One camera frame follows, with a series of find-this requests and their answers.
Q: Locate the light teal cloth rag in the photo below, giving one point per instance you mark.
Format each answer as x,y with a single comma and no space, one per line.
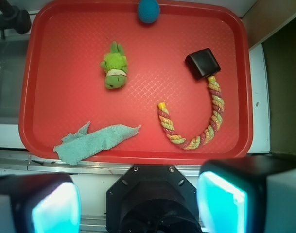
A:
81,145

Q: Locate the aluminium rail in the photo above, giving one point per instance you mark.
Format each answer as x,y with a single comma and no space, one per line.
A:
23,160

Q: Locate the black square block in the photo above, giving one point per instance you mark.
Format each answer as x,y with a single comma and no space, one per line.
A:
202,64

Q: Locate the green plush turtle toy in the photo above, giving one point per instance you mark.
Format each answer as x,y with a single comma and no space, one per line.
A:
115,66

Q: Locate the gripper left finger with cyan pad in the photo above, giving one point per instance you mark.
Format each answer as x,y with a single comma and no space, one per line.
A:
39,203

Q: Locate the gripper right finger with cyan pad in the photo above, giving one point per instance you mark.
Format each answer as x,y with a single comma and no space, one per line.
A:
253,194

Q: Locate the red plastic tray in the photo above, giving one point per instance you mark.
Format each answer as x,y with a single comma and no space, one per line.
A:
64,85

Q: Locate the blue ball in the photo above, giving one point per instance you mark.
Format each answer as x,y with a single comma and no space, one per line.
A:
148,11

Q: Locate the multicolour twisted rope toy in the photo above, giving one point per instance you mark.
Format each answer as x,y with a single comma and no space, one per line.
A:
210,131

